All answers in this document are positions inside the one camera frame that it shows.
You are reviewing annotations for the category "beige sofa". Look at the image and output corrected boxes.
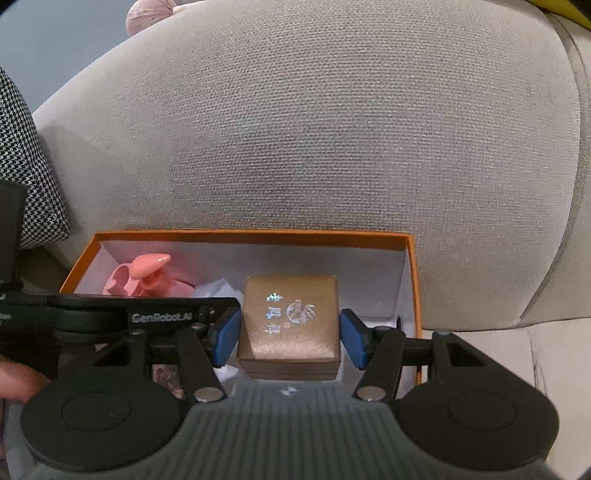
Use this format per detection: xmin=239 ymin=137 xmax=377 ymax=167
xmin=4 ymin=0 xmax=591 ymax=480

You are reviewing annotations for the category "dark picture card box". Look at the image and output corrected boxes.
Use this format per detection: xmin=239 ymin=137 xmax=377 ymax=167
xmin=152 ymin=364 xmax=185 ymax=398

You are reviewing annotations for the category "pink plush toy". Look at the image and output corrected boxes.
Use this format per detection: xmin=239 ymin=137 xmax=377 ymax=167
xmin=126 ymin=0 xmax=206 ymax=37

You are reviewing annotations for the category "white crumpled paper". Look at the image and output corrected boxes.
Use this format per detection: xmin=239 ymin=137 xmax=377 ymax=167
xmin=191 ymin=277 xmax=245 ymax=305

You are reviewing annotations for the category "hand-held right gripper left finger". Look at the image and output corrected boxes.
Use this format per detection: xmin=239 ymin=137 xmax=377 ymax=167
xmin=95 ymin=308 xmax=242 ymax=404

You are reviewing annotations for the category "person's left hand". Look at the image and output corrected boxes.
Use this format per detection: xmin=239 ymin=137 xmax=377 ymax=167
xmin=0 ymin=362 xmax=51 ymax=402

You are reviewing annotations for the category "orange cardboard box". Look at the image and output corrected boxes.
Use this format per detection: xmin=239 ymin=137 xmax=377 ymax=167
xmin=59 ymin=228 xmax=423 ymax=386

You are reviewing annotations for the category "houndstooth pillow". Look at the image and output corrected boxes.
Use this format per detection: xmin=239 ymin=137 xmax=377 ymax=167
xmin=0 ymin=67 xmax=71 ymax=250

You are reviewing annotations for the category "brown gift box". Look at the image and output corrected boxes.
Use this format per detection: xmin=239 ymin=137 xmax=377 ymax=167
xmin=236 ymin=275 xmax=342 ymax=381

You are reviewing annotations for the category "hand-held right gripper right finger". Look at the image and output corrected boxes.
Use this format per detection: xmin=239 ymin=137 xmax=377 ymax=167
xmin=339 ymin=309 xmax=485 ymax=402

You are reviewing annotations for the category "large pink cup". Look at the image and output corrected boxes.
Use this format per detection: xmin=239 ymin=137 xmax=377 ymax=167
xmin=102 ymin=265 xmax=192 ymax=298

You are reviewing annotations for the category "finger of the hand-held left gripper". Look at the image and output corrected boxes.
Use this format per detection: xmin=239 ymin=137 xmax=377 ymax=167
xmin=198 ymin=296 xmax=244 ymax=326

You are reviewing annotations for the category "yellow pillow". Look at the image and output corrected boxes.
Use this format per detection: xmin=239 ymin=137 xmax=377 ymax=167
xmin=531 ymin=0 xmax=591 ymax=24

